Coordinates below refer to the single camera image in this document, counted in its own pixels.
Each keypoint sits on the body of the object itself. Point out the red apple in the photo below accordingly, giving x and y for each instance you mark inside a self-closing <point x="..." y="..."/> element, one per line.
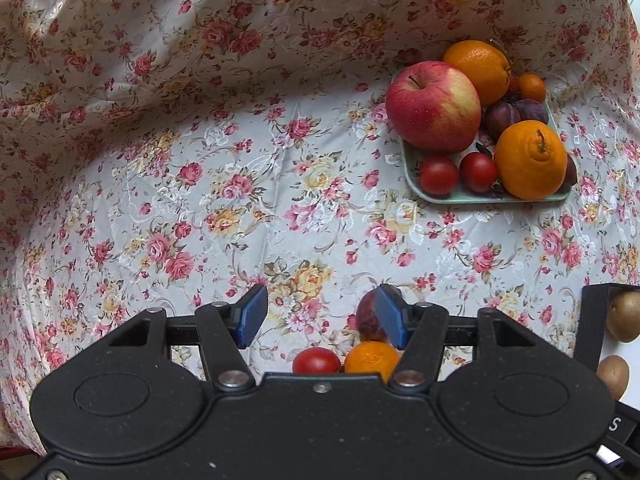
<point x="434" y="107"/>

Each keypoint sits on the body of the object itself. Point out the rear orange on tray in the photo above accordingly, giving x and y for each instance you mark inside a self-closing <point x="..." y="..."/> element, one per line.
<point x="487" y="68"/>

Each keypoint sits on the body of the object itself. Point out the dark plum tray middle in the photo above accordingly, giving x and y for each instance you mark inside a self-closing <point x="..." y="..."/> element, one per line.
<point x="530" y="109"/>

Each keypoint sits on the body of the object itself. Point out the small mandarin on tray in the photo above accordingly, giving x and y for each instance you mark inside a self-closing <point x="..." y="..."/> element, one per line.
<point x="532" y="87"/>

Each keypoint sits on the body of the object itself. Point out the dark plum tray right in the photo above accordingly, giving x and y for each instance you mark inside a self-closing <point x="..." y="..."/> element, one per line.
<point x="570" y="178"/>

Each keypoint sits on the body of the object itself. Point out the brown kiwi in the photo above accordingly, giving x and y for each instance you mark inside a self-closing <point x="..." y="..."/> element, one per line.
<point x="623" y="318"/>
<point x="614" y="372"/>

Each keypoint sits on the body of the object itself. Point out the small cherry tomato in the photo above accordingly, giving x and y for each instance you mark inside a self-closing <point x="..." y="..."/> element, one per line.
<point x="316" y="360"/>

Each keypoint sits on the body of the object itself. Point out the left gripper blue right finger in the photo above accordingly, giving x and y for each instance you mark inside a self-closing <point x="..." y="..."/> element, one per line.
<point x="401" y="337"/>

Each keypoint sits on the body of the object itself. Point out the small mandarin orange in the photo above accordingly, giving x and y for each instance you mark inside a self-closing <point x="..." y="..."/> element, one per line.
<point x="372" y="357"/>

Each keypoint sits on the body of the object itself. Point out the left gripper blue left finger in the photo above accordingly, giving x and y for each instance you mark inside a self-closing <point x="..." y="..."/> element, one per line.
<point x="248" y="314"/>

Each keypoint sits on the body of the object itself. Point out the white box with dark rim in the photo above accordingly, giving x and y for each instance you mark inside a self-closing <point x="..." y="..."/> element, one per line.
<point x="593" y="341"/>

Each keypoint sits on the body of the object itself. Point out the cherry tomato tray front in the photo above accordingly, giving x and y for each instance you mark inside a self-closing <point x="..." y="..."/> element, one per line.
<point x="438" y="175"/>

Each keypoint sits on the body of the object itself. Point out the large orange with stem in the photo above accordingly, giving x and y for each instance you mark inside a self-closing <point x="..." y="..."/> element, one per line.
<point x="531" y="160"/>

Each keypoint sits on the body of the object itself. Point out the dark plum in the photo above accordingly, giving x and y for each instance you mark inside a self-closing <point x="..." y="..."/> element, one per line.
<point x="368" y="324"/>
<point x="498" y="117"/>

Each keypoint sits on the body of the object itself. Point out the light green tray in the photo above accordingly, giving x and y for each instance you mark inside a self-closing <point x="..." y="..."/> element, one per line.
<point x="411" y="159"/>

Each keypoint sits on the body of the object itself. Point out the floral tablecloth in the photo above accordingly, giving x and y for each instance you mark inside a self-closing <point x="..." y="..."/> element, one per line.
<point x="174" y="152"/>

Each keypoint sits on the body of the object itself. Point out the dark plum tray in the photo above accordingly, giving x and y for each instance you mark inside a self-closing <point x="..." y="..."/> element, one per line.
<point x="570" y="178"/>
<point x="530" y="109"/>

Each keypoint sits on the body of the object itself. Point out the cherry tomato tray middle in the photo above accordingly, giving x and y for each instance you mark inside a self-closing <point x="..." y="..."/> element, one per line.
<point x="478" y="172"/>

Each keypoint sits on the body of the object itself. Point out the cherry tomato tray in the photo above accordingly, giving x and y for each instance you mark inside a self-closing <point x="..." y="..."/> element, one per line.
<point x="478" y="172"/>
<point x="438" y="175"/>

